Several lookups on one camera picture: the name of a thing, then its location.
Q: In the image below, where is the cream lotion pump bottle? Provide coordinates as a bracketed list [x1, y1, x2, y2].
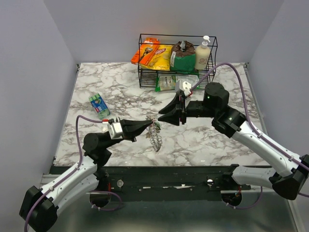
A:
[195, 35, 211, 70]

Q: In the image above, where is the key with green tag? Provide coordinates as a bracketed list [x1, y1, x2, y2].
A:
[154, 122, 161, 130]

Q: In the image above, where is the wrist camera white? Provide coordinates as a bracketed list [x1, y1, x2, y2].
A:
[175, 80, 192, 97]
[107, 118, 123, 139]

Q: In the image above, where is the yellow chips bag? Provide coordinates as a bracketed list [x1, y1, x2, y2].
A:
[145, 44, 173, 71]

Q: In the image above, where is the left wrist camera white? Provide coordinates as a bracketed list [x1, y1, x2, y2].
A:
[107, 118, 123, 139]

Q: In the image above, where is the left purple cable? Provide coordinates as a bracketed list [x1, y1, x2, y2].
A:
[23, 115, 124, 232]

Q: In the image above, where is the green white snack bag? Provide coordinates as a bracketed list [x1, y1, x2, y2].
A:
[155, 75, 199, 92]

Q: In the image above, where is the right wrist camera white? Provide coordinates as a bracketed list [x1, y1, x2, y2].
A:
[175, 80, 192, 97]

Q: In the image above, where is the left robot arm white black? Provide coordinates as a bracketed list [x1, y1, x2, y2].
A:
[19, 118, 153, 232]

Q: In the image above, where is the green blue sponge pack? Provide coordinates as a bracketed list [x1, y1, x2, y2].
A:
[88, 93, 111, 119]

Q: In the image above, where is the orange razor box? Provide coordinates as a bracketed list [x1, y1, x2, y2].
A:
[131, 37, 160, 69]

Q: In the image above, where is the metal toothed key ring disc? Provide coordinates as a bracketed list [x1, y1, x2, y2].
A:
[146, 116, 163, 152]

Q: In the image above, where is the brown green coffee bag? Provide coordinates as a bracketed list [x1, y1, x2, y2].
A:
[170, 40, 196, 72]

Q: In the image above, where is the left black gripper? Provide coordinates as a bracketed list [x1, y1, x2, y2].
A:
[104, 117, 153, 150]

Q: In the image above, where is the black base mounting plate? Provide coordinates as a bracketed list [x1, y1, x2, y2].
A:
[49, 165, 282, 202]

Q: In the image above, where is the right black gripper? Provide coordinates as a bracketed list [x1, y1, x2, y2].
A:
[157, 93, 217, 127]

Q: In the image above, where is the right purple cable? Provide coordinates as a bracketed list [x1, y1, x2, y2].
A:
[189, 62, 309, 210]

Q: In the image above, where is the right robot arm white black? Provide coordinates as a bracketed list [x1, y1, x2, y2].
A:
[159, 81, 309, 200]

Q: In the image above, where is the black wire shelf rack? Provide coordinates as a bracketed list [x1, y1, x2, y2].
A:
[131, 34, 217, 91]

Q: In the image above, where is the purple cable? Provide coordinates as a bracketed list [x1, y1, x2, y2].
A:
[23, 115, 124, 232]
[189, 62, 309, 210]

